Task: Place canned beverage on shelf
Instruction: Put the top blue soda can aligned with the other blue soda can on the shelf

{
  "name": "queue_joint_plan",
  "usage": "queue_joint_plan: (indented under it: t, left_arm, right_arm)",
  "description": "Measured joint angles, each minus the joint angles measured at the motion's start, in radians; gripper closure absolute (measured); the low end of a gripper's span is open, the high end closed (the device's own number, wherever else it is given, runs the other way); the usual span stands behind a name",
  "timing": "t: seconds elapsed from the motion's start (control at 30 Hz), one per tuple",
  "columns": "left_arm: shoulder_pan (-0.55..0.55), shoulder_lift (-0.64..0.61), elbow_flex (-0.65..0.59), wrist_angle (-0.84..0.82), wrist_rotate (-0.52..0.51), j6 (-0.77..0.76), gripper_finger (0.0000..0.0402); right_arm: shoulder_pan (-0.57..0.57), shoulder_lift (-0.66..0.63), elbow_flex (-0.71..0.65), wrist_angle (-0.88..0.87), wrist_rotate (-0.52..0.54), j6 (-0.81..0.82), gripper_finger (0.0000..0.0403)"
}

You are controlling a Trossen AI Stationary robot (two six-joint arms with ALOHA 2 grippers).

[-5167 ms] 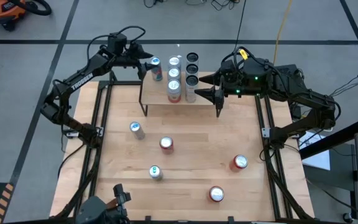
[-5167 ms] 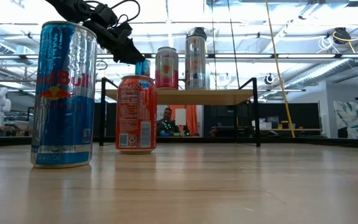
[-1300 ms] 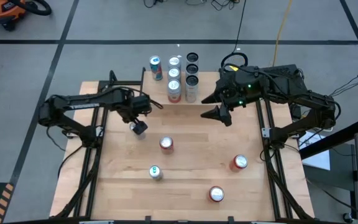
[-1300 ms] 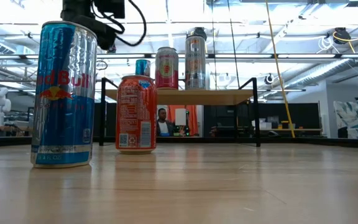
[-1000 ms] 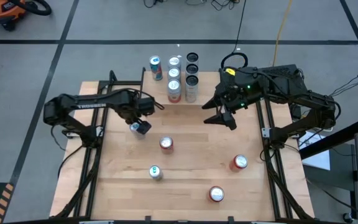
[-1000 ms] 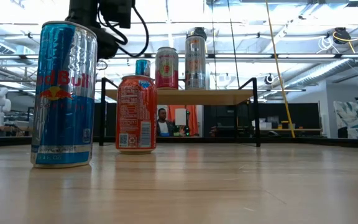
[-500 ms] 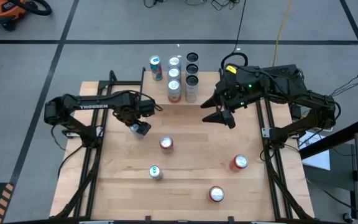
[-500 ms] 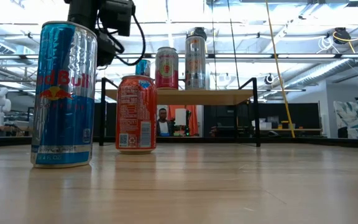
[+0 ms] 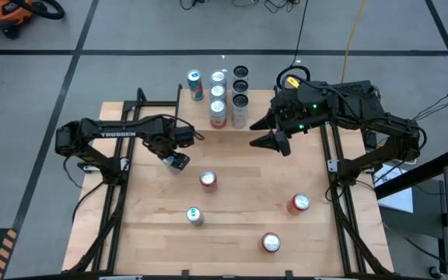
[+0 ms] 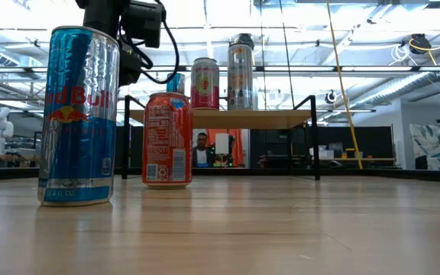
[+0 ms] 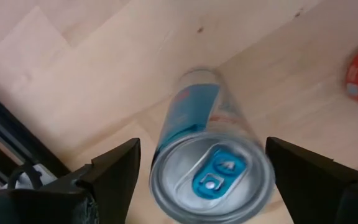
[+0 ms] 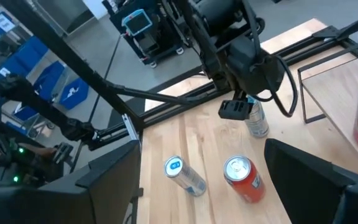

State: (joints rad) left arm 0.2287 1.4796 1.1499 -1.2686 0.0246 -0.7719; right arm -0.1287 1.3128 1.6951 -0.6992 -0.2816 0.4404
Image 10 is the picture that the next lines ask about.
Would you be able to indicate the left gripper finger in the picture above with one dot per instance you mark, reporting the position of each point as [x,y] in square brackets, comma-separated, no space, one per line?
[130,65]

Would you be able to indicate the white red Spindrift can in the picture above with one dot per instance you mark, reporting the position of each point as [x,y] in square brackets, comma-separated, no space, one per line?
[204,84]

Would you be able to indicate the orange red soda can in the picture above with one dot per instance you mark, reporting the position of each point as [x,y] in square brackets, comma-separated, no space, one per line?
[166,145]

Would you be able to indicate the blue silver Red Bull can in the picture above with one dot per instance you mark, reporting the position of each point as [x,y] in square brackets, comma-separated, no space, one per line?
[78,153]

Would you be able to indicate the white Celsius can black lid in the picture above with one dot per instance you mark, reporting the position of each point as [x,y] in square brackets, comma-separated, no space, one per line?
[240,76]

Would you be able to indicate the person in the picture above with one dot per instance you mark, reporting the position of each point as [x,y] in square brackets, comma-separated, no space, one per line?
[201,156]

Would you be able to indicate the black hanging ceiling device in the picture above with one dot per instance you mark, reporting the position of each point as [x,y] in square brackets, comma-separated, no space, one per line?
[246,38]

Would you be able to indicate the white sheet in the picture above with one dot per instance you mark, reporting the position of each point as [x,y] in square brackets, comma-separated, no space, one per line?
[222,143]

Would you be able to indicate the orange panel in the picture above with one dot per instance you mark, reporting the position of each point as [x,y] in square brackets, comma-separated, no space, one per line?
[237,147]

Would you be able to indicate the black cabinet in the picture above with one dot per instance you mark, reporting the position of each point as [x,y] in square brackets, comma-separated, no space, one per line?
[273,147]

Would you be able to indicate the black horizontal overhead beam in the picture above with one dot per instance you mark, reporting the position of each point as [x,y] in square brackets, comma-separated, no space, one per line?
[300,69]

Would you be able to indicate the black hanging reel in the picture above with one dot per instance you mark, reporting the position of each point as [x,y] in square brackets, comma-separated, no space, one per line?
[330,96]

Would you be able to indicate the distant wooden desk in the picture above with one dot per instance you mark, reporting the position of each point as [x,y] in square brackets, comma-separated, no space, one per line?
[357,159]

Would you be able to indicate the white teal patterned panel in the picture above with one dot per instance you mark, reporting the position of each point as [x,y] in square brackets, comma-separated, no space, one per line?
[428,145]

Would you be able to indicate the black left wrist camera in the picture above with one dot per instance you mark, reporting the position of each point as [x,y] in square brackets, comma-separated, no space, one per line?
[143,23]

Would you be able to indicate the wooden shelf black metal frame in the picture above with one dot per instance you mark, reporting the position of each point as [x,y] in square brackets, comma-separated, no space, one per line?
[243,119]

